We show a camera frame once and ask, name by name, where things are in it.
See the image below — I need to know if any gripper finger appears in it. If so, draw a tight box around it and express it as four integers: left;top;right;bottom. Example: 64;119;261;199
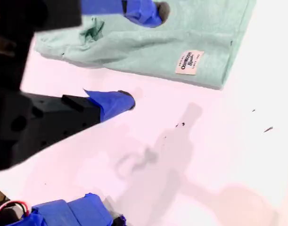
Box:
81;0;171;28
7;89;136;169

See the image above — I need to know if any pale green T-shirt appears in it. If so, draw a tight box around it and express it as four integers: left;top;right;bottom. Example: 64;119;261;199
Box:
34;0;257;90

